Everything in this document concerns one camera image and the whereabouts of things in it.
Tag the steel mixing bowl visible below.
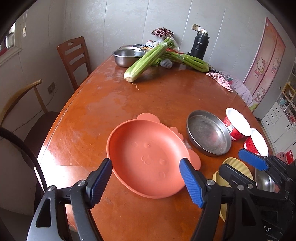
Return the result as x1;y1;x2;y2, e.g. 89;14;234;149
112;49;145;68

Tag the black thermos bottle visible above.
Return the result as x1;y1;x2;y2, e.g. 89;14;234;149
190;24;210;60

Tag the orange bear-shaped plate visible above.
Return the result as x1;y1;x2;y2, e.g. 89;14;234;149
106;113;201;199

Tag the celery bunch left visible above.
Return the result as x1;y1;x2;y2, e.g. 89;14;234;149
123;37;174;83

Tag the pink cloth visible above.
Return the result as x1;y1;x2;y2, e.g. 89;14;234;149
206;72;233;92

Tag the shiny steel bowl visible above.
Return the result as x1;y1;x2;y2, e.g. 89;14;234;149
255;169;275;192

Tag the white shelf cabinet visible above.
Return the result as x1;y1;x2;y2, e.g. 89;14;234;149
261;68;295;155

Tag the black camera cable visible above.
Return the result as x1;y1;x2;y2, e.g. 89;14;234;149
0;126;48;190

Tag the yellow shell-shaped plate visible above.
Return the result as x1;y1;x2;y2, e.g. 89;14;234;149
212;157;254;223

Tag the red paper bowl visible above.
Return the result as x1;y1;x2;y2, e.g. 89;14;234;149
223;108;251;141
243;128;269;157

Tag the pink Hello Kitty wardrobe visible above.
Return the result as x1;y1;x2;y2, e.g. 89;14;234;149
243;18;285;111

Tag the wall power socket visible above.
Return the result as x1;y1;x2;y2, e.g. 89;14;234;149
47;82;56;94

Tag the steel round pan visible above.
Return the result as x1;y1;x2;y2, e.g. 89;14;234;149
187;110;232;157

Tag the blue patterned plate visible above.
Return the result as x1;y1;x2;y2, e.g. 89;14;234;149
133;44;154;50

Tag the curved wooden armchair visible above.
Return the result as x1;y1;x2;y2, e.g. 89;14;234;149
1;79;58;156

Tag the brown wooden chair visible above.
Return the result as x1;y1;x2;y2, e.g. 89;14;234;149
56;36;91;91

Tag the dark red flower bunch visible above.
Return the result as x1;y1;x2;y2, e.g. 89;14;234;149
152;28;174;38

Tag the pink child stool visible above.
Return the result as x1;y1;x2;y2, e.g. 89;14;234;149
276;152;287;164

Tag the celery bunch right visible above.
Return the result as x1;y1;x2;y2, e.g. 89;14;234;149
161;51;210;73

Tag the pink clothing on chair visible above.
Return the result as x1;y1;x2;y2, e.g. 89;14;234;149
221;71;253;108

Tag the celery bunch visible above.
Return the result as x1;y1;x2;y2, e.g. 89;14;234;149
123;37;174;83
161;51;210;73

